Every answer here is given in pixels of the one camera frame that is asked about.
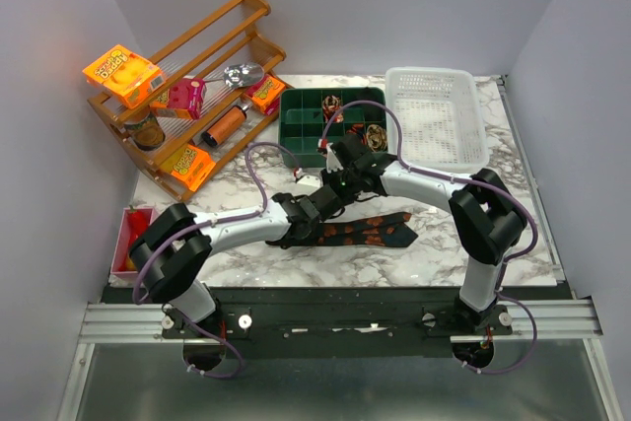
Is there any dark orange-patterned necktie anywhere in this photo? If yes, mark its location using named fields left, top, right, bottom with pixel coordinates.
left=265, top=212, right=419, bottom=249

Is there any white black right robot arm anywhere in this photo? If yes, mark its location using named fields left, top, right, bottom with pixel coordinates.
left=321, top=134, right=526, bottom=334

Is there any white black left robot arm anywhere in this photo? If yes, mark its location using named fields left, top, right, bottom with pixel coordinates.
left=129, top=185, right=354, bottom=337

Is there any rolled beige patterned tie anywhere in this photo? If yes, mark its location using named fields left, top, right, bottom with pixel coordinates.
left=365, top=124, right=387, bottom=152

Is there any rolled orange black tie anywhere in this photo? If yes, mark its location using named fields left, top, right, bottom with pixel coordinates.
left=346, top=124, right=366, bottom=143

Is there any rolled tie top compartment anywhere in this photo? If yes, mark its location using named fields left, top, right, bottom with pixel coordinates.
left=321, top=95, right=343, bottom=122

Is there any black cloth in tray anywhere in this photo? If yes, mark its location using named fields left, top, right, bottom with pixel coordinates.
left=357, top=89, right=384, bottom=105

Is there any green compartment organizer tray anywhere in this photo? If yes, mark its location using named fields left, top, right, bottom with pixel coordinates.
left=278, top=87, right=387, bottom=169

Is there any white plastic basket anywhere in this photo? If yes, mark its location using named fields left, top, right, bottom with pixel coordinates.
left=385, top=67, right=489, bottom=174

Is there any orange black bottle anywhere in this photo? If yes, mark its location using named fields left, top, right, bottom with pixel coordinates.
left=201, top=105, right=247, bottom=147

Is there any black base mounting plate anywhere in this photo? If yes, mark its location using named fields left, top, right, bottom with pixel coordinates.
left=101, top=285, right=524, bottom=361

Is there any small orange pink box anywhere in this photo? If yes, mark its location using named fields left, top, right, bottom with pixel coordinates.
left=245, top=74, right=287, bottom=115

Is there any lower orange sponge box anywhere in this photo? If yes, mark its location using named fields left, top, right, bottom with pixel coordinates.
left=160, top=144, right=216, bottom=192

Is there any silver metal spoon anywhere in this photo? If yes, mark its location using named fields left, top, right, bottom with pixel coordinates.
left=204, top=62, right=265, bottom=89

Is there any wooden three-tier rack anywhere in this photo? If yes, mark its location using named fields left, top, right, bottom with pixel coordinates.
left=83, top=0, right=289, bottom=202

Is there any pink sponge box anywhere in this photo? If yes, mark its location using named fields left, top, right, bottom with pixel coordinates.
left=150, top=78, right=206, bottom=120

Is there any red toy pepper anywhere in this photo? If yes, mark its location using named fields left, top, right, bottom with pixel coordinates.
left=127, top=208, right=149, bottom=236

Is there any pink plastic bin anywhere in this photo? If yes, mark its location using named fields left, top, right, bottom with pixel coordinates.
left=110, top=207, right=158, bottom=281

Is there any food can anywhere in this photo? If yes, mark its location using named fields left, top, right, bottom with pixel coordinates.
left=123, top=109, right=166, bottom=151

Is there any yellow toy corn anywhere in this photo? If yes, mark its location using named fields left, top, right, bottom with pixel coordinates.
left=124, top=256, right=136, bottom=272

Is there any large orange sponge box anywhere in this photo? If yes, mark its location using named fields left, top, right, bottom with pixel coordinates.
left=83, top=44, right=166, bottom=109

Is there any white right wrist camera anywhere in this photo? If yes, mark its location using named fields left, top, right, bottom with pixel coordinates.
left=324, top=144, right=343, bottom=173

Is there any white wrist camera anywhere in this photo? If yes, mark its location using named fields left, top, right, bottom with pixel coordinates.
left=324, top=144, right=343, bottom=173
left=296, top=175, right=321, bottom=191

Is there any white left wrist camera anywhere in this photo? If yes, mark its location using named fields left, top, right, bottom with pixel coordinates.
left=296, top=175, right=321, bottom=191

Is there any aluminium frame rail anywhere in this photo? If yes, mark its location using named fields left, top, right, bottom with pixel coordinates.
left=451, top=298, right=605, bottom=343

